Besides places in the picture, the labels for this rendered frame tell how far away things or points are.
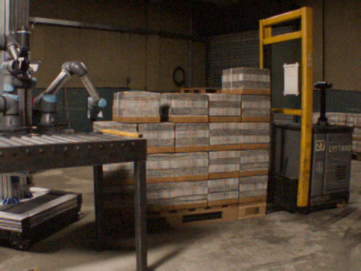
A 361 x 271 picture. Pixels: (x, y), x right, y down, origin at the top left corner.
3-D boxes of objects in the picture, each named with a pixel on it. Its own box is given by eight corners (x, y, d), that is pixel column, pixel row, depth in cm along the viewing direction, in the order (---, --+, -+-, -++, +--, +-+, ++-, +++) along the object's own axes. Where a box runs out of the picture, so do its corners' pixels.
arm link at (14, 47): (13, 44, 262) (33, 94, 244) (-2, 43, 254) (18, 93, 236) (17, 32, 256) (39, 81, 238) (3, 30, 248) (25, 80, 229)
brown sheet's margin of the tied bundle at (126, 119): (118, 121, 304) (118, 116, 304) (154, 121, 315) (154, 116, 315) (123, 123, 290) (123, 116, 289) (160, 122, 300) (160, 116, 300)
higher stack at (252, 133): (217, 208, 368) (220, 69, 357) (245, 205, 379) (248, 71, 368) (237, 219, 332) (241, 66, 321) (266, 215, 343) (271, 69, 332)
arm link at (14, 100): (22, 113, 258) (22, 94, 257) (4, 113, 248) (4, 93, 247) (15, 113, 266) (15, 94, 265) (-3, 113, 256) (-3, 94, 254)
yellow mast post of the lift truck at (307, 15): (294, 204, 342) (298, 8, 327) (302, 203, 345) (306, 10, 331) (300, 207, 334) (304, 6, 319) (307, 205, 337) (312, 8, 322)
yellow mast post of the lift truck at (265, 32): (256, 190, 403) (259, 20, 389) (263, 189, 407) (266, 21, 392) (261, 191, 395) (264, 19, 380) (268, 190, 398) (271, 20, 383)
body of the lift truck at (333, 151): (268, 197, 407) (271, 122, 400) (307, 193, 427) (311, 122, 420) (309, 214, 343) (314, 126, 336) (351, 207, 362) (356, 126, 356)
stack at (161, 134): (94, 219, 325) (92, 121, 318) (218, 208, 368) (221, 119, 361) (102, 233, 290) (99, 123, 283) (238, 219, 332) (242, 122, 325)
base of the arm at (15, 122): (-4, 128, 253) (-5, 113, 252) (9, 126, 267) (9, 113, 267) (12, 128, 249) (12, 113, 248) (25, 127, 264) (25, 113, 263)
